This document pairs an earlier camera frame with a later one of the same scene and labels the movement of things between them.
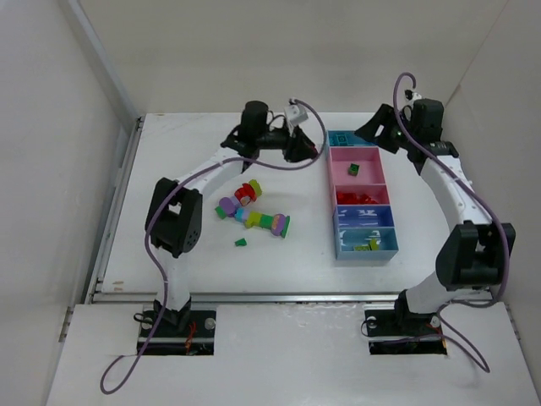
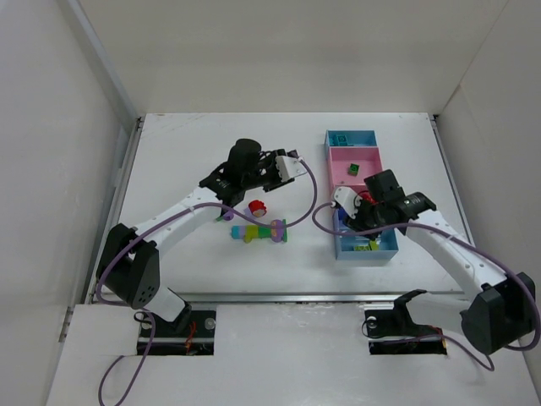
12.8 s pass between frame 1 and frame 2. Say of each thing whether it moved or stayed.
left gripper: moved
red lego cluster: stayed
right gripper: moved
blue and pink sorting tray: stayed
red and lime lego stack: moved
